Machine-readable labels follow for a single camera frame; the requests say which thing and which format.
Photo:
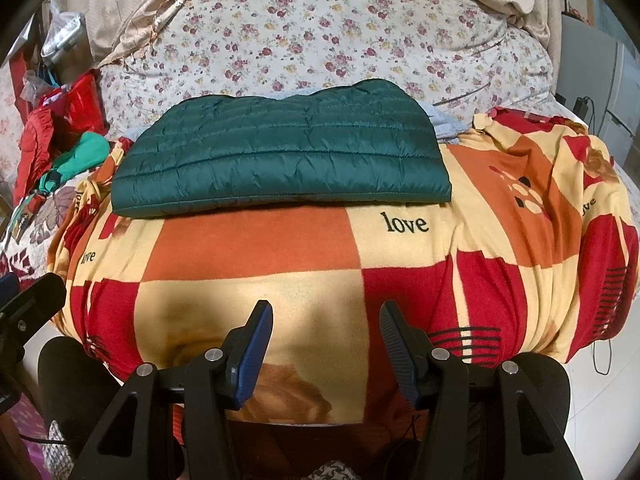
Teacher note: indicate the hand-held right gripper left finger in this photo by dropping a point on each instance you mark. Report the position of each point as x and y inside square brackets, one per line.
[250, 355]

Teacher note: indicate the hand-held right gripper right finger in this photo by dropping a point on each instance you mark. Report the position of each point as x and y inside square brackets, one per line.
[400, 355]

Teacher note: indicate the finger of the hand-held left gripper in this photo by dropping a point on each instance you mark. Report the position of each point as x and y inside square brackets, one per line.
[42, 297]
[7, 287]

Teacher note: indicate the green quilted puffer jacket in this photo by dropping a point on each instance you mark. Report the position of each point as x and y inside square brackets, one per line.
[280, 150]

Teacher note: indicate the person's black pants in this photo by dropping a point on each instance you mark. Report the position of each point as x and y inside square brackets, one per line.
[70, 385]

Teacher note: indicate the purple floor mat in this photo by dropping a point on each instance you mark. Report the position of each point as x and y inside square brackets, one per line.
[30, 440]

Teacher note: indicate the red orange checked blanket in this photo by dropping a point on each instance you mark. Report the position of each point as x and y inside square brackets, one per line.
[300, 285]

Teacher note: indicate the leaf patterned cloth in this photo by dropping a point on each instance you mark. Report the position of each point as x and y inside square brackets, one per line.
[55, 210]

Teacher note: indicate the red jacket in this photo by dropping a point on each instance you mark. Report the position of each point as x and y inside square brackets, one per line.
[35, 140]

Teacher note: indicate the teal cloth item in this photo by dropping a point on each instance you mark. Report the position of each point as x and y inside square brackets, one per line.
[82, 152]

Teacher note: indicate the pink floral cloth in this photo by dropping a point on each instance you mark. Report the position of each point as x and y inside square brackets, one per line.
[9, 125]

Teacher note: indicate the light blue cloth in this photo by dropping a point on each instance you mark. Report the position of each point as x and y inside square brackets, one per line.
[447, 125]

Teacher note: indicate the clear plastic bag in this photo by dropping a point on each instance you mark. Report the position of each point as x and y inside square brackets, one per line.
[60, 35]

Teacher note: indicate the floral print quilt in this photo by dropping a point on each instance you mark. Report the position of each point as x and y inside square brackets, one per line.
[325, 35]

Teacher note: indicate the white cabinet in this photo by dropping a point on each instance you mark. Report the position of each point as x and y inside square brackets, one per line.
[610, 85]

